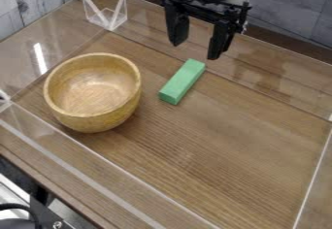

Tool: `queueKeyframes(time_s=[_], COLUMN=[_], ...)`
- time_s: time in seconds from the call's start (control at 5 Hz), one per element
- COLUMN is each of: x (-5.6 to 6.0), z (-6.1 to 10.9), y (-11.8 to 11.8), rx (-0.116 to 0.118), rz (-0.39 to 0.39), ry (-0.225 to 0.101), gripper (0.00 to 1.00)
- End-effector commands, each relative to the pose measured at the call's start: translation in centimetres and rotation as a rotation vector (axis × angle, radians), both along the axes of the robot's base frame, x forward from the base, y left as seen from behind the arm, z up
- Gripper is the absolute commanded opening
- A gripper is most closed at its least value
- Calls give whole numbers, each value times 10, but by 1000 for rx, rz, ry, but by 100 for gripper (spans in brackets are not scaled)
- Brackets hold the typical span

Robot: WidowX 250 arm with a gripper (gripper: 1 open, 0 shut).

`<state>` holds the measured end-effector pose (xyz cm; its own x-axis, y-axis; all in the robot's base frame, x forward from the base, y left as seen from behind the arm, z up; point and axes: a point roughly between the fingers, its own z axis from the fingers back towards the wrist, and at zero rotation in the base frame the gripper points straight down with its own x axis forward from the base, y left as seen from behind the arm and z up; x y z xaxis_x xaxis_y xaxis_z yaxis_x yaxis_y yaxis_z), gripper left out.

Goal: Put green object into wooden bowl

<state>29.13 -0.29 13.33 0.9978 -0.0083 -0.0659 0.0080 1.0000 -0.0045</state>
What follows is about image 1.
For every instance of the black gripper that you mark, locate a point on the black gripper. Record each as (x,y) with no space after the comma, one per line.
(229,12)

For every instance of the green rectangular block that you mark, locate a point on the green rectangular block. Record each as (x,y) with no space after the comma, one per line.
(176,88)

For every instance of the wooden bowl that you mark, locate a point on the wooden bowl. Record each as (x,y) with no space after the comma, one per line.
(93,91)

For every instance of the clear acrylic enclosure walls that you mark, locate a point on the clear acrylic enclosure walls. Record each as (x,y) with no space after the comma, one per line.
(235,159)

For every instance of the black metal bracket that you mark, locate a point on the black metal bracket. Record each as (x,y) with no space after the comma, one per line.
(49,219)

